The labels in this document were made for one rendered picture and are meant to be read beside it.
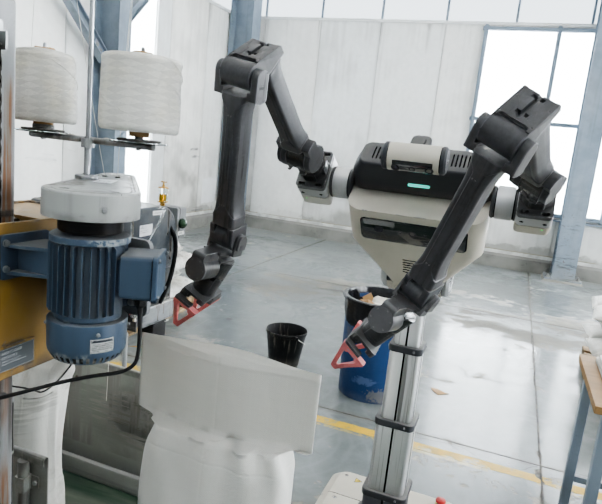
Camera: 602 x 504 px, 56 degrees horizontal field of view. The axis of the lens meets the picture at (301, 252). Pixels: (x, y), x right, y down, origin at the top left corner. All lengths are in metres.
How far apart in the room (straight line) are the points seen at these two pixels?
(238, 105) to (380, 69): 8.40
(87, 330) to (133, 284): 0.12
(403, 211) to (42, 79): 0.93
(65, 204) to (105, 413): 1.20
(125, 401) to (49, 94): 1.11
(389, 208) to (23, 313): 0.93
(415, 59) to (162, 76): 8.40
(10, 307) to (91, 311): 0.18
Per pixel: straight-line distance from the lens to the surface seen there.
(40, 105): 1.37
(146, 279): 1.11
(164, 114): 1.21
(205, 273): 1.30
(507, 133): 1.05
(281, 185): 9.99
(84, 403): 2.21
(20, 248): 1.19
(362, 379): 3.64
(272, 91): 1.31
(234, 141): 1.24
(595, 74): 8.87
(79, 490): 2.11
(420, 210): 1.57
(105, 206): 1.07
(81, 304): 1.13
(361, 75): 9.64
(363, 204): 1.60
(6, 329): 1.26
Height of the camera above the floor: 1.54
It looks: 11 degrees down
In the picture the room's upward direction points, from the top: 6 degrees clockwise
